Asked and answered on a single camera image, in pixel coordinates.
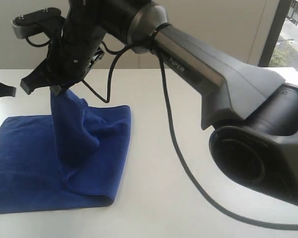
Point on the dark window frame post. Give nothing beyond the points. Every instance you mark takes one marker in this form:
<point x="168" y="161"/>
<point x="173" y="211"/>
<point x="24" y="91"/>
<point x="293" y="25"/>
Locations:
<point x="274" y="32"/>

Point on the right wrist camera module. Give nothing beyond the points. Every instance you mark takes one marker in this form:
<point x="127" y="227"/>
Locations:
<point x="46" y="20"/>

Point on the blue towel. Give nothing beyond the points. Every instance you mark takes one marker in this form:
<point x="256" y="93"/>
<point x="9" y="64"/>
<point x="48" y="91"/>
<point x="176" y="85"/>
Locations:
<point x="72" y="158"/>

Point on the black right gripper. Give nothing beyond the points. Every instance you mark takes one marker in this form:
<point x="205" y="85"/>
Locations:
<point x="72" y="47"/>

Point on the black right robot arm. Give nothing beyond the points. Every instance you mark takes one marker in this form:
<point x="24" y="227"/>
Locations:
<point x="253" y="110"/>

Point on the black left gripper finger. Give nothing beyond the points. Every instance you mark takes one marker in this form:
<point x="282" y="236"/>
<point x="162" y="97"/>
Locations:
<point x="7" y="91"/>

